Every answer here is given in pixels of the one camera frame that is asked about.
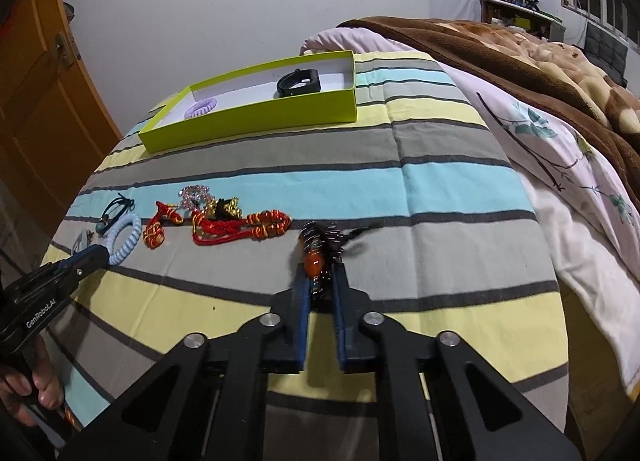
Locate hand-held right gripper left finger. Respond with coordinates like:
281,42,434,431
57,267,313,461

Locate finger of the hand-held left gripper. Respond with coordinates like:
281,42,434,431
47,245,112,291

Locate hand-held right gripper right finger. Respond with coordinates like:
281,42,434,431
332,266,583,461

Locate black hair tie teal bead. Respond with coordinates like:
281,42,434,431
97,194,137,237

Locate dark beaded bracelet orange bead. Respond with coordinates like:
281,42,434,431
298,221,381,299

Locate red knot ornament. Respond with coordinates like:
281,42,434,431
143,201,187,248

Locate red braided bracelet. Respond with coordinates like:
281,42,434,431
190,210,292,247

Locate pink rhinestone hair clip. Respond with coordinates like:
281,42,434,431
179,185,217,212

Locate black gold bell bracelet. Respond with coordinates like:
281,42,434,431
207,197,243,219

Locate green cardboard box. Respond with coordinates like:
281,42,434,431
138,50,359,155

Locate person's left hand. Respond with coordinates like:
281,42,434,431
0,336,66,429

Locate striped bed sheet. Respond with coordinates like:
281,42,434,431
42,51,571,461

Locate wooden door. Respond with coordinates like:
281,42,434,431
0,0,126,242

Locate metal door latch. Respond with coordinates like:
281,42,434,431
52,33,83,72

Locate pink floral quilt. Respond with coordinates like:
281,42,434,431
300,26,640,442

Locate brown fleece blanket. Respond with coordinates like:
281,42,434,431
337,17,640,202

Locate black chair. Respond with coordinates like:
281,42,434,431
582,21,631,86

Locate purple spiral hair tie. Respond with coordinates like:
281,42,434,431
184,97,219,120

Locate black hair ties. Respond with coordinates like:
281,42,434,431
276,69,322,98

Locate wall shelf unit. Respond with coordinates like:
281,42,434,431
477,0,568,44

